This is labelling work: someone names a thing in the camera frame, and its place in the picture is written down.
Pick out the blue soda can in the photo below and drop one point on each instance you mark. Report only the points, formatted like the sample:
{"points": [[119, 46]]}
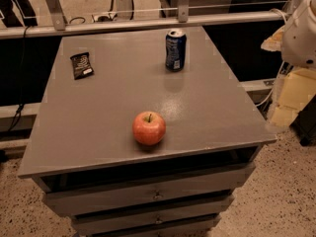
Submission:
{"points": [[175, 42]]}

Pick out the yellow foam block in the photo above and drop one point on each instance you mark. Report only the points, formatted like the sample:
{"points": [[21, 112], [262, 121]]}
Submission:
{"points": [[299, 88]]}

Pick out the black snack packet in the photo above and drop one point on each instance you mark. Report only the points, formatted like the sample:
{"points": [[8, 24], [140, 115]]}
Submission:
{"points": [[81, 65]]}

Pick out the red apple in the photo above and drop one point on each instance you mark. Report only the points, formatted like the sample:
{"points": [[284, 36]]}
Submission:
{"points": [[148, 128]]}

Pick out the metal railing bar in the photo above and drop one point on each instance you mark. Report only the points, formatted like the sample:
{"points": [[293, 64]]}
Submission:
{"points": [[129, 26]]}

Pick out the middle drawer front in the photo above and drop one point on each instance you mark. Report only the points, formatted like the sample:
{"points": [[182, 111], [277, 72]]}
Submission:
{"points": [[150, 214]]}

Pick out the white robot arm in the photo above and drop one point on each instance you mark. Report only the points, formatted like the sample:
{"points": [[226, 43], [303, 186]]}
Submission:
{"points": [[298, 45]]}

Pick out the bottom drawer front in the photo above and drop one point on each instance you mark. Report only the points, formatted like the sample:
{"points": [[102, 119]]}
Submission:
{"points": [[166, 229]]}

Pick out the drawer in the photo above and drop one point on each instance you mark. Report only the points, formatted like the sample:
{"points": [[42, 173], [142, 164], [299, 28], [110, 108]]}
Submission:
{"points": [[166, 229], [144, 191], [150, 214]]}

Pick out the top drawer front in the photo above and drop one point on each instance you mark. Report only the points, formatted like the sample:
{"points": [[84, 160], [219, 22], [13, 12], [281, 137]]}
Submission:
{"points": [[144, 191]]}

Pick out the grey drawer cabinet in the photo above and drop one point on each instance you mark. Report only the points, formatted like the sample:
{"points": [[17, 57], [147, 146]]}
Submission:
{"points": [[124, 147]]}

